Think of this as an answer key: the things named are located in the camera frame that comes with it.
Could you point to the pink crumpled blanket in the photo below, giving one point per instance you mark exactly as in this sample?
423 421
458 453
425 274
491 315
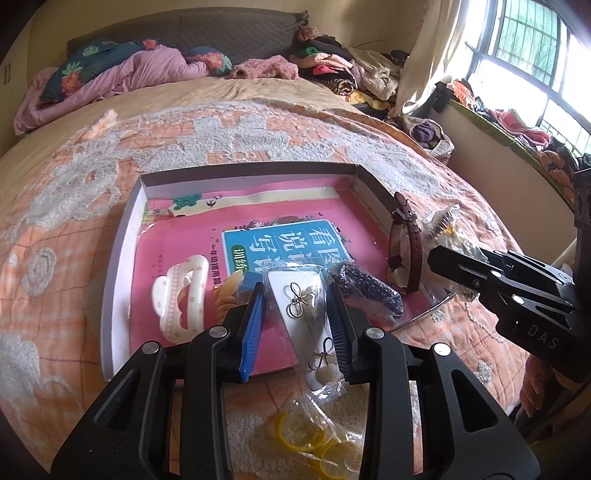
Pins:
143 69

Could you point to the cream curtain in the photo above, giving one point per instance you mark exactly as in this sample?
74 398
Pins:
450 32

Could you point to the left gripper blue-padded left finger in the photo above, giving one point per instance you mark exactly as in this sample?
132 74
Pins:
162 415

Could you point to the dark floral pillow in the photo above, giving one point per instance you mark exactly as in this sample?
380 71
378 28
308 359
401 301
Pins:
100 54

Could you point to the brown leather strap watch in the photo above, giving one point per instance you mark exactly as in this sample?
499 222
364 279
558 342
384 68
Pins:
405 260

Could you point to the yellow rings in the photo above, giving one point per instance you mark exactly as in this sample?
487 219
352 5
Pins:
314 442

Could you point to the clothes on window sill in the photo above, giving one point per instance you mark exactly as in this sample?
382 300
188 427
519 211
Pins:
547 151

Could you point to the orange spiral hair curler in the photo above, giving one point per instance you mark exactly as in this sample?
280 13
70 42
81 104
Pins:
224 296

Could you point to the black beaded hair clip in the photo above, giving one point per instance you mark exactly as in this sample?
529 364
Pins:
365 291

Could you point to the pink fuzzy garment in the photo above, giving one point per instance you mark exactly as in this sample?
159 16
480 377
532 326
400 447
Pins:
273 67

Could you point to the bag of clothes by bed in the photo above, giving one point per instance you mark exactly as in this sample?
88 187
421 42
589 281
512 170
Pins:
430 135

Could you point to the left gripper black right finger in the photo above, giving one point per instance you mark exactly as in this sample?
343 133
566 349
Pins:
429 417

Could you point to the pink and blue book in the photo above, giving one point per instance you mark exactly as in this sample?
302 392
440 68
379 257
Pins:
241 230

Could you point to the earrings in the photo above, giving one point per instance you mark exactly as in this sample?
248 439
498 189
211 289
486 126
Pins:
300 305

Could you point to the pile of clothes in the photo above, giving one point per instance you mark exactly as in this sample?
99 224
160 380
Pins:
366 79

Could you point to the window with grille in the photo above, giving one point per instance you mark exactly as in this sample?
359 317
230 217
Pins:
525 58

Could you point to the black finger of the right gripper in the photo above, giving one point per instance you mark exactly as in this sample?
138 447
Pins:
509 264

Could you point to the white hair claw clip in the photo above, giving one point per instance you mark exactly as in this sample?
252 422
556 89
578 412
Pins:
178 299

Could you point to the cream wardrobe with black handles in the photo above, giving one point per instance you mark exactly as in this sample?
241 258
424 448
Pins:
14 83

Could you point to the dark shallow cardboard box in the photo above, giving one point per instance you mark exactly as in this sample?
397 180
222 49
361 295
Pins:
114 323

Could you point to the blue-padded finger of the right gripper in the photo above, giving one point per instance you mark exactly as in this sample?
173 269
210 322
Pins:
466 272

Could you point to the clear claw clip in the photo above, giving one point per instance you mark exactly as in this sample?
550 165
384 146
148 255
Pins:
442 228

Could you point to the dark grey padded headboard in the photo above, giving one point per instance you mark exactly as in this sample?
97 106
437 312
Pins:
239 33

